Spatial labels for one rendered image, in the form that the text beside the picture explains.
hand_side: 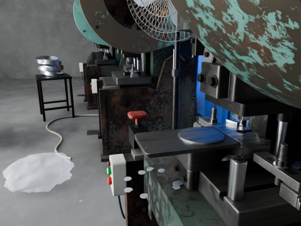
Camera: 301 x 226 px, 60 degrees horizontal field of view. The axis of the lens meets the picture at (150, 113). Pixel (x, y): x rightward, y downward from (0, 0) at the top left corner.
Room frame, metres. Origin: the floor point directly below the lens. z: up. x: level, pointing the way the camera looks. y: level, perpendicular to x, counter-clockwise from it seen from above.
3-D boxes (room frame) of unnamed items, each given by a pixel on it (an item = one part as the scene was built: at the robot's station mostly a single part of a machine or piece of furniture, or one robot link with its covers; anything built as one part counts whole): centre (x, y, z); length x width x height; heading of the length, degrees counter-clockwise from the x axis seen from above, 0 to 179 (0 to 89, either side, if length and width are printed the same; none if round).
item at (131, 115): (0.96, 0.05, 0.72); 0.07 x 0.06 x 0.08; 106
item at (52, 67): (3.41, 1.28, 0.40); 0.45 x 0.40 x 0.79; 28
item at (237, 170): (0.50, -0.18, 0.75); 0.03 x 0.03 x 0.10; 16
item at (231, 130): (0.70, -0.26, 0.76); 0.15 x 0.09 x 0.05; 16
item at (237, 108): (0.70, -0.26, 0.86); 0.20 x 0.16 x 0.05; 16
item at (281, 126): (0.64, -0.34, 0.81); 0.02 x 0.02 x 0.14
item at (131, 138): (0.94, 0.05, 0.62); 0.10 x 0.06 x 0.20; 16
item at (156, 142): (0.65, -0.09, 0.72); 0.25 x 0.14 x 0.14; 106
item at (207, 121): (0.86, -0.21, 0.76); 0.17 x 0.06 x 0.10; 16
